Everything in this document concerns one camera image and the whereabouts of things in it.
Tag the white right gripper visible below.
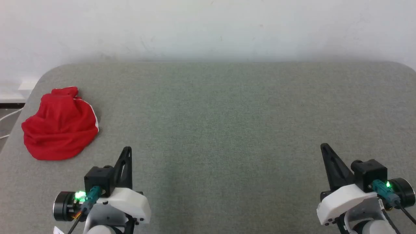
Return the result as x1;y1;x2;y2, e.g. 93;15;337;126
317;143;380;234

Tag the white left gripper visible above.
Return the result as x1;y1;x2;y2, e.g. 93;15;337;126
96;146;152;234

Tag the red cloth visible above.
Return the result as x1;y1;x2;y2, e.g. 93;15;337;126
21;86;99;161

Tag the left camera cable teal plug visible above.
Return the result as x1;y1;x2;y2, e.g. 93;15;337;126
67;186;102;234

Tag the camera cable teal plug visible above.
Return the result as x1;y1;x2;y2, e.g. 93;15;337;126
67;186;102;234
371;179;416;225

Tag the right camera cable teal plug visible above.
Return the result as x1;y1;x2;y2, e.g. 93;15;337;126
371;179;416;225

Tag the white floor cable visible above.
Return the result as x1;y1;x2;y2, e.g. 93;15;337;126
0;108;24;139

